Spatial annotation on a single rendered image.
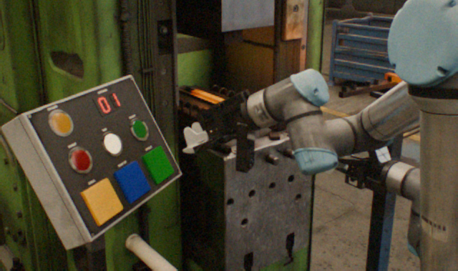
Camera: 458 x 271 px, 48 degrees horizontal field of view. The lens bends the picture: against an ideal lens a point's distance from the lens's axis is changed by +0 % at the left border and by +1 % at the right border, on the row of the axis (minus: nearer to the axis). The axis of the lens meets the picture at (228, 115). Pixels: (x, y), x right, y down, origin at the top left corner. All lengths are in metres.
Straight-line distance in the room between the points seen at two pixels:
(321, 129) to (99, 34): 0.70
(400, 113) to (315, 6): 1.05
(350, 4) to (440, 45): 10.22
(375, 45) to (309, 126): 4.51
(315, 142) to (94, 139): 0.47
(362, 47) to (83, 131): 4.61
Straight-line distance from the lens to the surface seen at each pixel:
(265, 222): 1.71
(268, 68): 1.85
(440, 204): 0.72
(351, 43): 5.58
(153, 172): 1.21
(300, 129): 0.96
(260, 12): 1.54
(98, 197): 1.08
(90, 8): 1.43
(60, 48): 1.79
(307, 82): 0.96
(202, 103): 1.74
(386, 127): 0.97
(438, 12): 0.65
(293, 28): 1.82
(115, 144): 1.16
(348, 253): 2.78
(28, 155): 1.08
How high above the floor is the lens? 1.51
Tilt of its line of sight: 19 degrees down
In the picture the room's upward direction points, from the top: straight up
